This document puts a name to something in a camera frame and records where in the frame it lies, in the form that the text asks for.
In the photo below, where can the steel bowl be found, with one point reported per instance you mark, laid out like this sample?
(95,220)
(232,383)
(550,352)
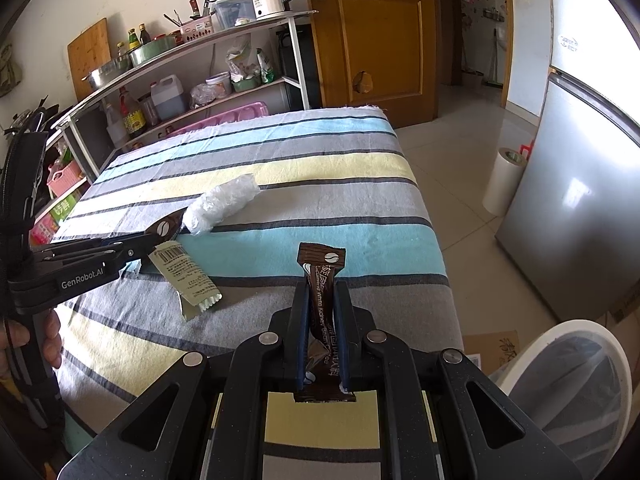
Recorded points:
(107,75)

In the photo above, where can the dark oil bottle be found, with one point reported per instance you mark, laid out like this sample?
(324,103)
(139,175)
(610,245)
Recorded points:
(144,34)

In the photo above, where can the clear plastic wrapped packet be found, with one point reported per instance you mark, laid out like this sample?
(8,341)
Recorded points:
(220,205)

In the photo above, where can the silver refrigerator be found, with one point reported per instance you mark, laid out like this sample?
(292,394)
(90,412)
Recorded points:
(580,160)

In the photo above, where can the sauce bottle yellow label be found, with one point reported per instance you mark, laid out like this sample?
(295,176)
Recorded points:
(132,115)

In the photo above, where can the cardboard box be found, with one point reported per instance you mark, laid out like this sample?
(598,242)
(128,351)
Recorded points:
(492,347)

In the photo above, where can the pink utensil basket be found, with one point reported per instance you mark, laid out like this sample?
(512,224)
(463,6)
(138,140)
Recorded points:
(197,29)

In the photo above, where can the olive barcode packet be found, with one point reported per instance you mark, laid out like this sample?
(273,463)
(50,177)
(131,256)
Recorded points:
(185,280)

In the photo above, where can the clear storage box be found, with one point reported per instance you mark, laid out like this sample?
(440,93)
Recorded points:
(232,10)

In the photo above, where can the person's left hand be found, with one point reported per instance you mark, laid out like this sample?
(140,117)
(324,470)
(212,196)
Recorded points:
(52,335)

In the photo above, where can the pink slotted basket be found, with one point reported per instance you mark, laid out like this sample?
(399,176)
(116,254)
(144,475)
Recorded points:
(65,177)

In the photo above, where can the white trash bin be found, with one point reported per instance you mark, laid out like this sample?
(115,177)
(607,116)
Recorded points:
(570,390)

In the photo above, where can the white paper roll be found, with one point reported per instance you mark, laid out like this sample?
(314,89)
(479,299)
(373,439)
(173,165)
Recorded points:
(502,182)

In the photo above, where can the small red object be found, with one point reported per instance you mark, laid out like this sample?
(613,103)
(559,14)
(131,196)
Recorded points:
(526,150)

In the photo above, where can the pink plastic tray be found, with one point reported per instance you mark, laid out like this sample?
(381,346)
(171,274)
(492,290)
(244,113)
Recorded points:
(220,117)

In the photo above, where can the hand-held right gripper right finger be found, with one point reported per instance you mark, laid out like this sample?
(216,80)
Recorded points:
(340,330)

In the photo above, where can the wooden door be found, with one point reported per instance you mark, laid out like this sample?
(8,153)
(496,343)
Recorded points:
(370,35)

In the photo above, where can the wooden cutting board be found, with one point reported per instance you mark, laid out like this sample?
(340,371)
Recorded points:
(90,55)

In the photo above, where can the crumpled plastic bag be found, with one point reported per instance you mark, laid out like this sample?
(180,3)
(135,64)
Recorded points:
(204,96)

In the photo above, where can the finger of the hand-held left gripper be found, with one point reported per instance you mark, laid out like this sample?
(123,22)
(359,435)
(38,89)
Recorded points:
(90,246)
(135,255)

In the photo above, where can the green carton box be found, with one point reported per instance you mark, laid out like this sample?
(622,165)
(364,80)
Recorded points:
(52,220)

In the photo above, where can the white plastic jug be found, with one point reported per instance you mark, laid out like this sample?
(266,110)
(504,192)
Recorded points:
(167,100)

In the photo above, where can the striped tablecloth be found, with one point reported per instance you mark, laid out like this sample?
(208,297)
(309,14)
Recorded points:
(325,160)

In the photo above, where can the white metal shelf rack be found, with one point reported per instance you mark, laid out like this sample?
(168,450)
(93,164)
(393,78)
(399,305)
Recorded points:
(200,50)

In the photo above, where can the wooden door frame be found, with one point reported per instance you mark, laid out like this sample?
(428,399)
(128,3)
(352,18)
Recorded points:
(506,35)

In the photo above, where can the green pot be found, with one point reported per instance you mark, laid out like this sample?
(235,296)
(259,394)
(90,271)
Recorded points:
(152,52)

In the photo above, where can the brown coffee sachet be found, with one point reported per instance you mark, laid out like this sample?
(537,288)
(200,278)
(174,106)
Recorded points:
(162,229)
(322,265)

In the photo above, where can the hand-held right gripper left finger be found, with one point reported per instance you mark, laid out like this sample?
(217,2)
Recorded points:
(301,340)

